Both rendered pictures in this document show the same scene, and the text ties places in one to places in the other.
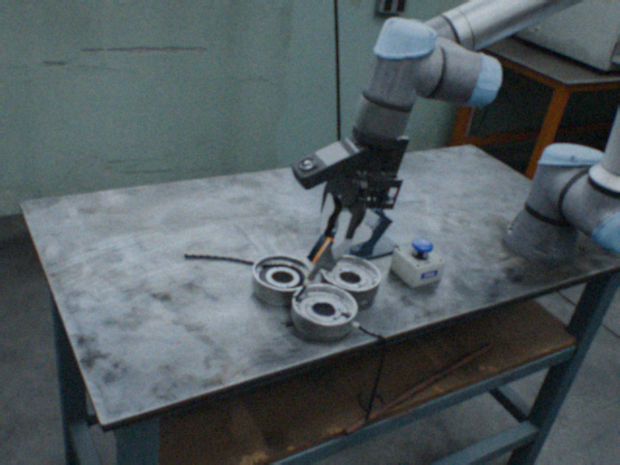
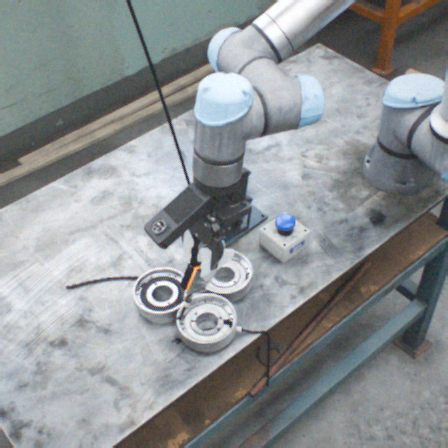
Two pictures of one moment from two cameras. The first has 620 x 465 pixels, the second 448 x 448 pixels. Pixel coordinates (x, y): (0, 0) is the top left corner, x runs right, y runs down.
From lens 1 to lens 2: 0.36 m
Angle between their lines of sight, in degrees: 16
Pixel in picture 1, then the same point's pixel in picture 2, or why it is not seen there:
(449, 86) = (275, 127)
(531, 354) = (407, 261)
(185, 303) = (81, 344)
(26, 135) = not seen: outside the picture
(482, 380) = (366, 301)
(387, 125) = (225, 178)
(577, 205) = (424, 150)
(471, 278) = (337, 233)
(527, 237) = (384, 173)
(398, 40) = (215, 109)
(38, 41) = not seen: outside the picture
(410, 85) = (237, 142)
